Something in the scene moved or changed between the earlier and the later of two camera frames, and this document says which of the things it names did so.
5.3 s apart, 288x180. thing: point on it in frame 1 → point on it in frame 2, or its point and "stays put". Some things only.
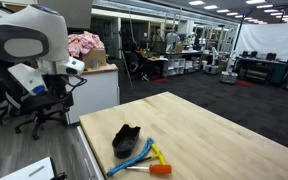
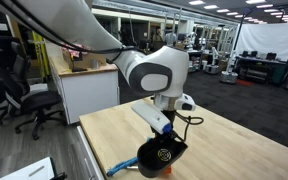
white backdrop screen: x=278 y=39 stays put
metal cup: x=94 y=64 stays put
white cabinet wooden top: x=99 y=91 stays put
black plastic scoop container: x=124 y=141 → x=157 y=154
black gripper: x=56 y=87 → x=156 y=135
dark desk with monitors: x=253 y=67 stays put
